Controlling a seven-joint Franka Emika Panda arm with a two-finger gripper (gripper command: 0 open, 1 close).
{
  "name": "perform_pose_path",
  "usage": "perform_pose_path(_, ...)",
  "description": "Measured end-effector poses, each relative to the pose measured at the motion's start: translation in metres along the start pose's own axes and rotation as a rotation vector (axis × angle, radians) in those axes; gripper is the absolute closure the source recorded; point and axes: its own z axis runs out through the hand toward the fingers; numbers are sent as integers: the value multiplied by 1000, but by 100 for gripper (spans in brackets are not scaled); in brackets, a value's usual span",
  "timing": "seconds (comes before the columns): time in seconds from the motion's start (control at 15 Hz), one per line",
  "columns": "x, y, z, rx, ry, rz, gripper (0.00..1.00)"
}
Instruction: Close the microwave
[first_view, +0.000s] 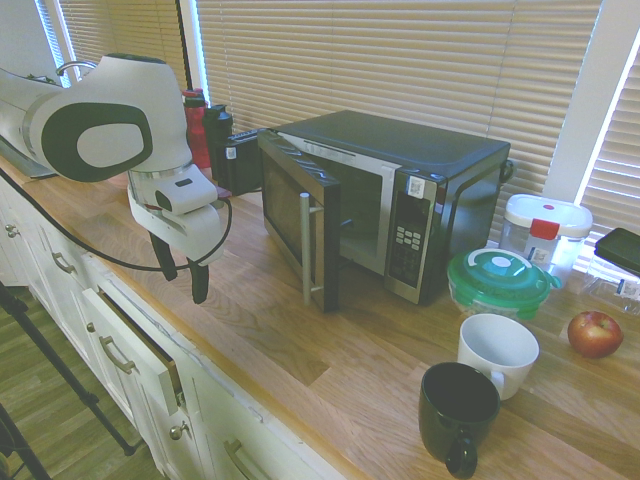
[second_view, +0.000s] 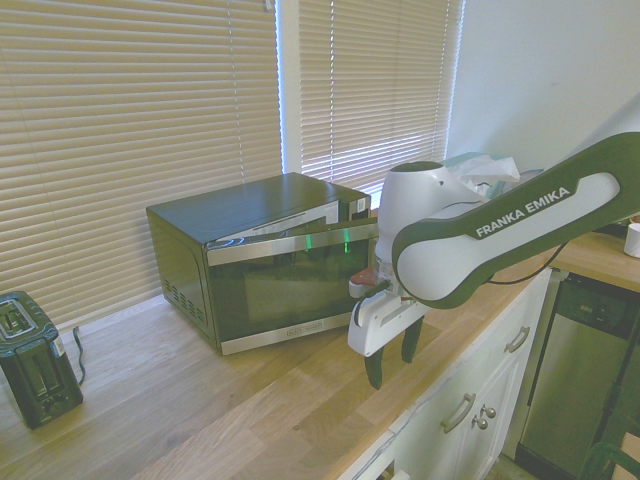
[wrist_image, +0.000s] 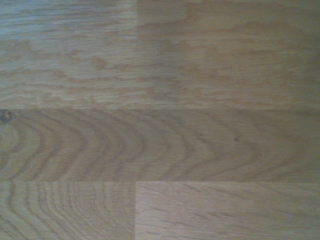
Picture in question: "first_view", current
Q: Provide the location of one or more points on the white ceramic mug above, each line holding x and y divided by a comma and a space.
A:
495, 352

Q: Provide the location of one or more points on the black ceramic mug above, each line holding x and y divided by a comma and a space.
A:
457, 415

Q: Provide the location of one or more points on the black water bottle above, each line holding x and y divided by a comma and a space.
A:
218, 145

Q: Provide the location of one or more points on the black toaster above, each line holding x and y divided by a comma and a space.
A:
240, 161

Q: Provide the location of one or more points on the red apple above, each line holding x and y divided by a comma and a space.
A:
595, 334

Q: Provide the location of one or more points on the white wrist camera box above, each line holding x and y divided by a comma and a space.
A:
184, 192

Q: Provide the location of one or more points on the black camera tripod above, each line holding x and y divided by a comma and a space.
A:
55, 370

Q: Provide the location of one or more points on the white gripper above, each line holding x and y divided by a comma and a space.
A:
176, 226

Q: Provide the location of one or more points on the white cabinet front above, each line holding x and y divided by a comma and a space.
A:
90, 340

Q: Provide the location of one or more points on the clear container white red lid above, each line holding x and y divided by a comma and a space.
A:
544, 235

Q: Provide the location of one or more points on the round green lid container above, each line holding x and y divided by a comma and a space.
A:
500, 282

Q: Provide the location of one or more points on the clear plastic bag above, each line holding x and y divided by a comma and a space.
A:
612, 287

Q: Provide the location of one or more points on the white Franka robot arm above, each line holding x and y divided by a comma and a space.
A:
80, 115

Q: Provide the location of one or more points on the black stainless microwave body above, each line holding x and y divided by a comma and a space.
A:
415, 200

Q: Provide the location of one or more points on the beige window blinds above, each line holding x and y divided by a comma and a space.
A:
380, 65

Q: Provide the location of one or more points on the chrome kitchen faucet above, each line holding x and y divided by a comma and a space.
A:
75, 67

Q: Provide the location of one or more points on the black flat tray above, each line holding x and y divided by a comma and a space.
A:
620, 250

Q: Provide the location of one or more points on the red water bottle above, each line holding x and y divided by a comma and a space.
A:
196, 131

